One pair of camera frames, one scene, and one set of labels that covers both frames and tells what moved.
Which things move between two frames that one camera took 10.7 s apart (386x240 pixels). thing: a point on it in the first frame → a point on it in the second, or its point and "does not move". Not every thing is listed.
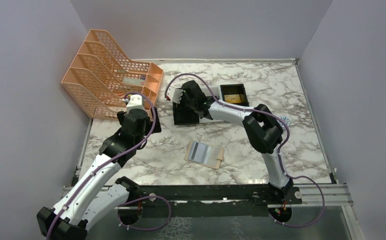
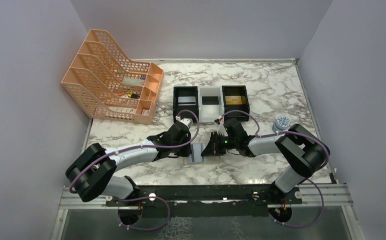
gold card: [232, 98] does not move
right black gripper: [183, 95] → [213, 148]
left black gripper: [157, 128] → [184, 153]
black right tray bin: [235, 93] does not move
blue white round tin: [286, 119] does not move
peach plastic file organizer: [101, 74] does not move
